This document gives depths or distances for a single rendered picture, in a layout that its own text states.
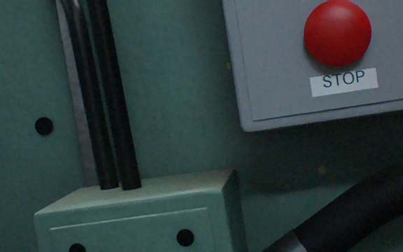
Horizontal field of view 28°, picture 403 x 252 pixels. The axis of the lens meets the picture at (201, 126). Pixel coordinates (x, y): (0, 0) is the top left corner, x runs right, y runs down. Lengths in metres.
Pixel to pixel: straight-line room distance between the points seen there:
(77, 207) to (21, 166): 0.14
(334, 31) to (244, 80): 0.05
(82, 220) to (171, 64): 0.11
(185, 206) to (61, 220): 0.06
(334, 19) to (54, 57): 0.20
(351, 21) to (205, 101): 0.11
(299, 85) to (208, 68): 0.08
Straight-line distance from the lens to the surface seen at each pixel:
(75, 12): 0.43
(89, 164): 0.49
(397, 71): 0.38
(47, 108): 0.50
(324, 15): 0.37
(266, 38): 0.38
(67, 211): 0.38
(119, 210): 0.37
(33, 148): 0.51
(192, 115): 0.44
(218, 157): 0.44
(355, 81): 0.38
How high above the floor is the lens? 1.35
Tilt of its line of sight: 3 degrees down
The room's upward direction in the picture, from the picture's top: 9 degrees counter-clockwise
